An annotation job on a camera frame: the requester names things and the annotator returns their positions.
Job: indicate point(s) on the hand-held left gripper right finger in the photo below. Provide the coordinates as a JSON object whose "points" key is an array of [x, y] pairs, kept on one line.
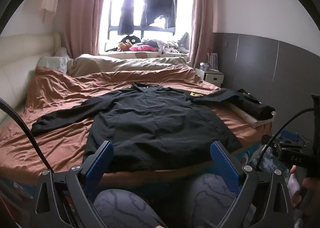
{"points": [[225, 165]]}

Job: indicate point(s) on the white folded cloth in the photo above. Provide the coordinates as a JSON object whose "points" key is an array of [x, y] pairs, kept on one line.
{"points": [[247, 119]]}

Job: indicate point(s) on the white and pink rack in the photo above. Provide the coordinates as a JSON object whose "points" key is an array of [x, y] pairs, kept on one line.
{"points": [[213, 61]]}

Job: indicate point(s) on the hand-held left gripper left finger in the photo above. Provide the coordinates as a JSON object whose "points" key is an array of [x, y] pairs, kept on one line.
{"points": [[100, 163]]}

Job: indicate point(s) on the pink curtain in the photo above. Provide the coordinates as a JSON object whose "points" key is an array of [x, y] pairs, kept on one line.
{"points": [[202, 17], [80, 12]]}

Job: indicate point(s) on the white nightstand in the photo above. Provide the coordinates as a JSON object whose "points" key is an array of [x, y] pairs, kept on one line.
{"points": [[210, 76]]}

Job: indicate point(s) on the person's right hand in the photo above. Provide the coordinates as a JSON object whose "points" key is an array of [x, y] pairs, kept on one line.
{"points": [[310, 193]]}

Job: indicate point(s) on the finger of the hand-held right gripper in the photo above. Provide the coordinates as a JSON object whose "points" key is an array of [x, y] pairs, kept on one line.
{"points": [[290, 135]]}

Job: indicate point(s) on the black folded clothes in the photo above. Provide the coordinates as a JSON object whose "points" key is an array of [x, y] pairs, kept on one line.
{"points": [[255, 107]]}

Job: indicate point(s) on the pile of clothes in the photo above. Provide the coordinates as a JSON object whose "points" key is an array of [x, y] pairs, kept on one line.
{"points": [[170, 44]]}

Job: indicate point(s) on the brown bed sheet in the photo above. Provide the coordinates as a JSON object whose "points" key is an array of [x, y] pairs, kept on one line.
{"points": [[62, 87]]}

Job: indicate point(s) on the black plush toy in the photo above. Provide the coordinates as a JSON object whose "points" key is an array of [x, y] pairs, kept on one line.
{"points": [[130, 39]]}

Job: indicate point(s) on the pink plush toy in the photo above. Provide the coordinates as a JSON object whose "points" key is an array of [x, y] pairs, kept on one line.
{"points": [[143, 48]]}

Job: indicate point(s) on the wide dark hanging garment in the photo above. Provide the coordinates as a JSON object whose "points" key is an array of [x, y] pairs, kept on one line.
{"points": [[157, 7]]}

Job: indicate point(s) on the person's left leg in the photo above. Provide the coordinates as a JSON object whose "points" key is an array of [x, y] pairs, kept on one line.
{"points": [[120, 208]]}

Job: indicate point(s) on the beige duvet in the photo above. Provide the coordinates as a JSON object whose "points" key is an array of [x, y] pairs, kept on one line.
{"points": [[125, 65]]}

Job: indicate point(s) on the window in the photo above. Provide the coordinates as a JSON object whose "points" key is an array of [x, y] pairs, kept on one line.
{"points": [[137, 5]]}

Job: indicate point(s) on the cream padded headboard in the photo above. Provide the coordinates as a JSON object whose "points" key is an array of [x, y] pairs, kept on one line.
{"points": [[20, 55]]}

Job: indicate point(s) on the white pillow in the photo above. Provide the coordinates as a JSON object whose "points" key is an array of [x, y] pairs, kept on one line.
{"points": [[55, 61]]}

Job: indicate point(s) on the narrow dark hanging garment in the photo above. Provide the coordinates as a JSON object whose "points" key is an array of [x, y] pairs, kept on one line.
{"points": [[126, 12]]}

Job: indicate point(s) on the black jacket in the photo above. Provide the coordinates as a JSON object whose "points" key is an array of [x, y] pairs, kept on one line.
{"points": [[155, 122]]}

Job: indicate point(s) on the orange plush toy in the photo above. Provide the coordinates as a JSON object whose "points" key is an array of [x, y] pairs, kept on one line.
{"points": [[123, 46]]}

